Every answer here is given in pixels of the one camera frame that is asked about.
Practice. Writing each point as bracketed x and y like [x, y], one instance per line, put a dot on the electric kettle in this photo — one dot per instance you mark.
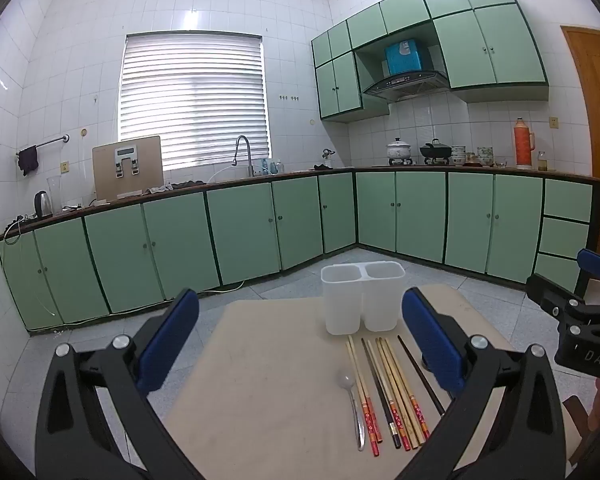
[42, 205]

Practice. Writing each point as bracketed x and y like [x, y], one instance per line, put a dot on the plain bamboo chopstick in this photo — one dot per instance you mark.
[403, 395]
[397, 395]

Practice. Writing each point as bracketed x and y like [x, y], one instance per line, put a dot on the white cooking pot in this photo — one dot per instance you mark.
[399, 151]

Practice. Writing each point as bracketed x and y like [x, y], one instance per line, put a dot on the metal kitchen faucet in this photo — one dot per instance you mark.
[251, 162]

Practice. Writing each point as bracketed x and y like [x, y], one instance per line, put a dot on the wooden chair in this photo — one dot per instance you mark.
[577, 420]

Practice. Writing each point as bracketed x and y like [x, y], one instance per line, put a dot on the green base cabinets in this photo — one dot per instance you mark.
[240, 230]

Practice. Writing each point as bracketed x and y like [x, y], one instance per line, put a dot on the red-patterned wooden chopstick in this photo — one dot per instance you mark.
[362, 395]
[366, 394]
[417, 412]
[388, 395]

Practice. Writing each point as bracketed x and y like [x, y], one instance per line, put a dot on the black wok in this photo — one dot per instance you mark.
[436, 151]

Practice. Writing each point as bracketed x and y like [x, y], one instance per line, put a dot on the blue box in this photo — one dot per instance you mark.
[404, 57]

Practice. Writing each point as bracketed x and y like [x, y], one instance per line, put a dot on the dark cloth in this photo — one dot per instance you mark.
[186, 185]

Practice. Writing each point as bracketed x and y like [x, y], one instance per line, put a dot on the white window blind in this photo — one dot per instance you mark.
[195, 100]

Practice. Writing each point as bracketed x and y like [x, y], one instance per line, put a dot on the clear plastic pitcher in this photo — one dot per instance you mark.
[55, 195]

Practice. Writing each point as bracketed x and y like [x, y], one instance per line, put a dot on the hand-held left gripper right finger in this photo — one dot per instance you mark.
[430, 340]

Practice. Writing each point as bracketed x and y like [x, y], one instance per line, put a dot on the black chopstick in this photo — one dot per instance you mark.
[381, 395]
[420, 374]

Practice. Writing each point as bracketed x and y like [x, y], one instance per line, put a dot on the white plastic utensil holder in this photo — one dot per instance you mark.
[342, 305]

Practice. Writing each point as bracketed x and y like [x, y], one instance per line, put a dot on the metal towel bar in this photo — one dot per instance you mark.
[50, 142]

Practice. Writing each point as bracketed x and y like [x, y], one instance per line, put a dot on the patterned ceramic container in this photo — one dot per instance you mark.
[485, 156]

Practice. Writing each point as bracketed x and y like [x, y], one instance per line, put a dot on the black range hood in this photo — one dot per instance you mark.
[405, 85]

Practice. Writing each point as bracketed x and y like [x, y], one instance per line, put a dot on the stack of bowls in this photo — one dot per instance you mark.
[458, 156]

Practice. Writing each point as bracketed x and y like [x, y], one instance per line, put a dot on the metal spoon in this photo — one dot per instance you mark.
[345, 381]

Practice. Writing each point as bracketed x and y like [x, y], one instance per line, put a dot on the black power strip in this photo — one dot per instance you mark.
[22, 219]

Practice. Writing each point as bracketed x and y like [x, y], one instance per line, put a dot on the orange thermos flask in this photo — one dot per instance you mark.
[522, 145]

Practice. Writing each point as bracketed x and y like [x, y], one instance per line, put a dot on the small glass bottle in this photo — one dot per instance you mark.
[542, 162]

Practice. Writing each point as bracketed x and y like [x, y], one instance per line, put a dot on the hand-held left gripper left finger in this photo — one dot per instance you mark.
[167, 340]

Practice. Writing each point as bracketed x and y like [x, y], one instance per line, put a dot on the green wall cabinets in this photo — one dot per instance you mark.
[495, 50]

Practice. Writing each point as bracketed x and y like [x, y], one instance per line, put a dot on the wooden door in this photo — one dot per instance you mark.
[595, 135]

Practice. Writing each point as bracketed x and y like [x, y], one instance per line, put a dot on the dark hanging towel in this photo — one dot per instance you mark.
[28, 160]

